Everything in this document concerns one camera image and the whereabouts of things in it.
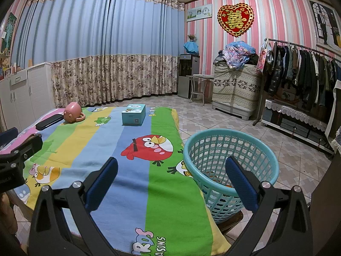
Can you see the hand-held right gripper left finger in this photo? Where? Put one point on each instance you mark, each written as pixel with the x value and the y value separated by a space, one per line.
pixel 102 184

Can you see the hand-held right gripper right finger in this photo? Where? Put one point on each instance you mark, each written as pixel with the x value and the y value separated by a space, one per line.
pixel 242 184

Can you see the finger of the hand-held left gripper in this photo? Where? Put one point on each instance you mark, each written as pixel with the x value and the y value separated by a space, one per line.
pixel 9 136
pixel 30 146

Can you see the teal plastic mesh basket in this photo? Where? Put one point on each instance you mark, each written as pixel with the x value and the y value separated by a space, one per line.
pixel 213 149

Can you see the person's left forearm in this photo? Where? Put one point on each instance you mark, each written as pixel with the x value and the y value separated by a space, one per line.
pixel 8 218

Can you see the cartoon bird printed blanket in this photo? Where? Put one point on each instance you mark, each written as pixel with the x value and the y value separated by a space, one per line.
pixel 120 192

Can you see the black rectangular case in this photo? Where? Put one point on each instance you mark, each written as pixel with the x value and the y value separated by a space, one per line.
pixel 48 122

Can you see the white cabinet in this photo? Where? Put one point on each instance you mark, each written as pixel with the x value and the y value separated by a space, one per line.
pixel 24 93

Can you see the pink mug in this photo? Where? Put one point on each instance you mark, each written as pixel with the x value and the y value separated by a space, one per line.
pixel 72 112

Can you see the light blue tissue box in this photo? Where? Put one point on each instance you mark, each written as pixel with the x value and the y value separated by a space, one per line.
pixel 133 117

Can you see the low cabinet with lace cover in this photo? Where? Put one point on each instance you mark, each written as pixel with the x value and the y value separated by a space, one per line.
pixel 293 110

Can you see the patterned cloth covered cabinet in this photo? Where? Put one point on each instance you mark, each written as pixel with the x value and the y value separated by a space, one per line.
pixel 234 88

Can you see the small metal side table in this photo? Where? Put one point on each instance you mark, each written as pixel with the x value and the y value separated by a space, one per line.
pixel 202 76

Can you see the beige fringed cloth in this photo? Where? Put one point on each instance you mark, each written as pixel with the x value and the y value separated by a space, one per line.
pixel 335 112

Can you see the blue floral curtain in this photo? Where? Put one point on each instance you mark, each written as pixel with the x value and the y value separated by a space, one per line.
pixel 101 45

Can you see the grey water dispenser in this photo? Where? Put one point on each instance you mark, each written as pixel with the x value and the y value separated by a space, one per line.
pixel 186 72

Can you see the pink gift bag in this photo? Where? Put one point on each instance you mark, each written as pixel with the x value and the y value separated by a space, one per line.
pixel 261 58

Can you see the row of hanging clothes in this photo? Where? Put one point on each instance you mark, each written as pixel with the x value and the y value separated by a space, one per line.
pixel 301 69

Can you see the pile of clothes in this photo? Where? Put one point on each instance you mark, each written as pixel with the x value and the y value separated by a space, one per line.
pixel 237 53

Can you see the blue plastic cover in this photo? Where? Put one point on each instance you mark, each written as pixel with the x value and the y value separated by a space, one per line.
pixel 191 48

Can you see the metal clothes rack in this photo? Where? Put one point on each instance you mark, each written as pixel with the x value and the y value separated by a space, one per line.
pixel 301 47

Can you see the small potted plant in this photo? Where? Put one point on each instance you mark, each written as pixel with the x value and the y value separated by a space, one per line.
pixel 192 37

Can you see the colourful cartoon wall poster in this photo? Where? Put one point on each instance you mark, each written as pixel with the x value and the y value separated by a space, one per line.
pixel 9 32

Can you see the red heart wall decoration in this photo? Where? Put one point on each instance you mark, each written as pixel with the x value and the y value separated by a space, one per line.
pixel 235 20

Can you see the wall picture with clock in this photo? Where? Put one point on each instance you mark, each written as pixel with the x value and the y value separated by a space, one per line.
pixel 199 12

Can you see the framed window wall poster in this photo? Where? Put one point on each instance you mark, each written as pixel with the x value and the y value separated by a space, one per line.
pixel 325 24

